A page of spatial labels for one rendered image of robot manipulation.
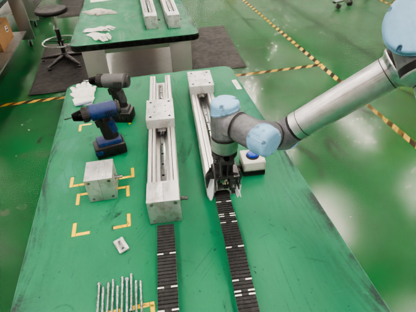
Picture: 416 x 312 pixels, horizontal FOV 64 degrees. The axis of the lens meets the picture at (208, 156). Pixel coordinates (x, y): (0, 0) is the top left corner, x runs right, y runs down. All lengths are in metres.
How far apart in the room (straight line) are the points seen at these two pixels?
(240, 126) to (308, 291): 0.46
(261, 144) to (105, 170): 0.58
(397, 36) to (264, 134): 0.32
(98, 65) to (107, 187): 1.67
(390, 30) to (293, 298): 0.64
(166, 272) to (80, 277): 0.24
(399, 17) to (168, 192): 0.72
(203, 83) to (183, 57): 1.18
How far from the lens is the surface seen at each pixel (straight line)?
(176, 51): 2.69
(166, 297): 0.90
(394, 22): 0.67
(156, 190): 1.04
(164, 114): 1.34
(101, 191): 1.17
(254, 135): 0.78
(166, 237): 1.00
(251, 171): 1.20
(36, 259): 1.12
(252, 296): 0.89
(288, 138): 0.89
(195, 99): 1.50
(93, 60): 2.70
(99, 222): 1.13
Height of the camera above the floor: 1.59
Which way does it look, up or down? 39 degrees down
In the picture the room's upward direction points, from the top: 3 degrees counter-clockwise
